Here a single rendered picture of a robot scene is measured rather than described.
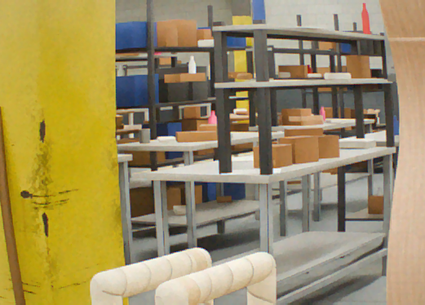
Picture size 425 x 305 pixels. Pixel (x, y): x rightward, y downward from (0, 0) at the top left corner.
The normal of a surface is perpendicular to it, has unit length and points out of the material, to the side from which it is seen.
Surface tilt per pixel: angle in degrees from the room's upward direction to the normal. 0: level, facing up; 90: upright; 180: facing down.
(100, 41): 90
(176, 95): 90
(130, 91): 90
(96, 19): 90
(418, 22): 112
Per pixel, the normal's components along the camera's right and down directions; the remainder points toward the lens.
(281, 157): 0.83, 0.01
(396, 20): -0.47, 0.46
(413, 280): -0.53, 0.09
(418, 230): -0.53, -0.16
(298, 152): 0.61, 0.04
